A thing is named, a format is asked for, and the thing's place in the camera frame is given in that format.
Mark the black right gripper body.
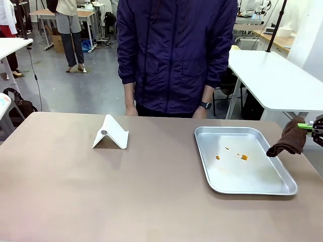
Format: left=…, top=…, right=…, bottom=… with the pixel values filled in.
left=311, top=120, right=323, bottom=147

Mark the brown cloth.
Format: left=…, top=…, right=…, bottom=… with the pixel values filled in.
left=265, top=116, right=307, bottom=158

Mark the person's left forearm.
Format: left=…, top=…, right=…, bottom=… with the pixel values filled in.
left=201, top=84, right=215, bottom=103

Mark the person's right forearm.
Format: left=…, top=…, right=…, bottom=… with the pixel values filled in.
left=123, top=82, right=137, bottom=108

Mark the person's left hand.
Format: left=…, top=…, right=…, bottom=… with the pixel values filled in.
left=192, top=107, right=208, bottom=119

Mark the person's right hand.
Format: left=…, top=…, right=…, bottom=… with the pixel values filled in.
left=124, top=105, right=139, bottom=117

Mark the large white table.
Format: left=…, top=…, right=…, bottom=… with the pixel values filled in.
left=226, top=49, right=323, bottom=120

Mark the silver metal tray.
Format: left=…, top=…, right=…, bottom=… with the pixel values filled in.
left=194, top=126, right=298, bottom=196

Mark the wooden workbench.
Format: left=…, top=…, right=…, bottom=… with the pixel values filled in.
left=251, top=29, right=295, bottom=54

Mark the black chair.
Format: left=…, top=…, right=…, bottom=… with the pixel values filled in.
left=212, top=67, right=243, bottom=117

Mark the white paper roll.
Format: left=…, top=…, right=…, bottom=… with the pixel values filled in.
left=277, top=22, right=295, bottom=39

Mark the black tripod pole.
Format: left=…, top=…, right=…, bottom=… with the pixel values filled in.
left=266, top=0, right=289, bottom=53

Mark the person in purple jacket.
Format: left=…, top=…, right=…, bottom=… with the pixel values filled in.
left=116, top=0, right=239, bottom=119

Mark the white folding stand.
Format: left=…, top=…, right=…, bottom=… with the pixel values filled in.
left=91, top=113, right=130, bottom=150

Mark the black stool with bag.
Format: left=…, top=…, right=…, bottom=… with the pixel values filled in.
left=104, top=11, right=118, bottom=36

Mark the blue plastic bag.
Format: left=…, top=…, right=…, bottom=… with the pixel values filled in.
left=81, top=39, right=93, bottom=54

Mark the wooden top background table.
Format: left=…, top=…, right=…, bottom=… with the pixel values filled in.
left=29, top=9, right=98, bottom=51

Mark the person in beige top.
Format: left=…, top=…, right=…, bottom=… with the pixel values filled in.
left=55, top=0, right=88, bottom=74

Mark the cardboard box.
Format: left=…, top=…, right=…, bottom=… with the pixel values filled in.
left=51, top=34, right=65, bottom=54

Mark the dark brown backpack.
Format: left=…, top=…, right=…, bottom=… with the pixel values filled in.
left=2, top=88, right=39, bottom=119

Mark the small white table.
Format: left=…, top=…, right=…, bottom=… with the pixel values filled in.
left=0, top=37, right=34, bottom=95

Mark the person in white and red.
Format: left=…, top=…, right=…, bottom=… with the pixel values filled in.
left=0, top=0, right=19, bottom=39

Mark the thin black hanging cable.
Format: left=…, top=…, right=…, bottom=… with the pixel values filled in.
left=26, top=46, right=44, bottom=112

